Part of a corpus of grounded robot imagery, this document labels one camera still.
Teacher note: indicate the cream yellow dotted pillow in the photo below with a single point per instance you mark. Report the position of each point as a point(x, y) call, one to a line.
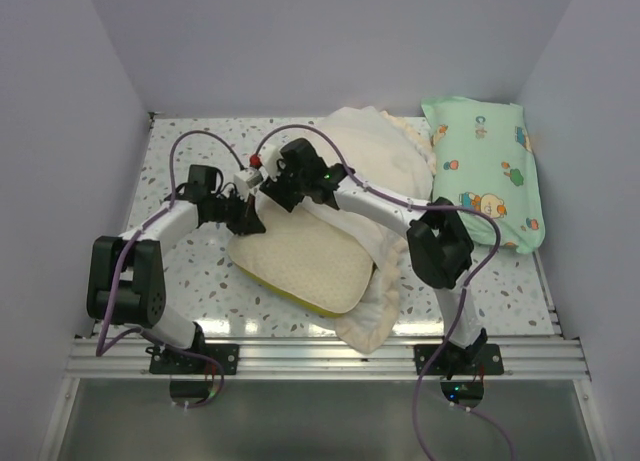
point(304, 259)

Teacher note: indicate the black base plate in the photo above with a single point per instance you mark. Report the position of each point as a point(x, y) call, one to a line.
point(448, 360)
point(224, 357)

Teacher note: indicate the white pillowcase with cream ruffle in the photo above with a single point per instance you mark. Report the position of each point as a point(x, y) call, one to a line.
point(389, 153)

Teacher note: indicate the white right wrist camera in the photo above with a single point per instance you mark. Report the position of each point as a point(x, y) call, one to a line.
point(267, 160)

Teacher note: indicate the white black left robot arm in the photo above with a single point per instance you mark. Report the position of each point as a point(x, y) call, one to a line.
point(126, 284)

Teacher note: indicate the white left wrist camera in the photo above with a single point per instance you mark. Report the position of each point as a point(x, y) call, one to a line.
point(247, 180)

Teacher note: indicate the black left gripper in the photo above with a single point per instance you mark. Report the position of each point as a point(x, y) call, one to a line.
point(248, 221)

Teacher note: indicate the green cartoon print pillow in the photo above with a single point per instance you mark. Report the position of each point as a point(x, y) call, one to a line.
point(485, 162)

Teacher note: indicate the aluminium front rail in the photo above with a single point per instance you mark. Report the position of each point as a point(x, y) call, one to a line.
point(514, 358)

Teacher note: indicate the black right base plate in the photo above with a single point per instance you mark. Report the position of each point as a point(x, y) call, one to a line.
point(448, 360)

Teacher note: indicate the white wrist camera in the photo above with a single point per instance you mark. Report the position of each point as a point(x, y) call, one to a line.
point(247, 180)
point(267, 160)

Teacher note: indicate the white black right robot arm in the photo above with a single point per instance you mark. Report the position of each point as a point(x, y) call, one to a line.
point(439, 245)

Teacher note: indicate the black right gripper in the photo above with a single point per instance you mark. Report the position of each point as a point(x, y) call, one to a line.
point(277, 190)

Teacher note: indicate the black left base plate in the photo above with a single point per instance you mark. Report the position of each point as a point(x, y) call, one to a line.
point(224, 357)

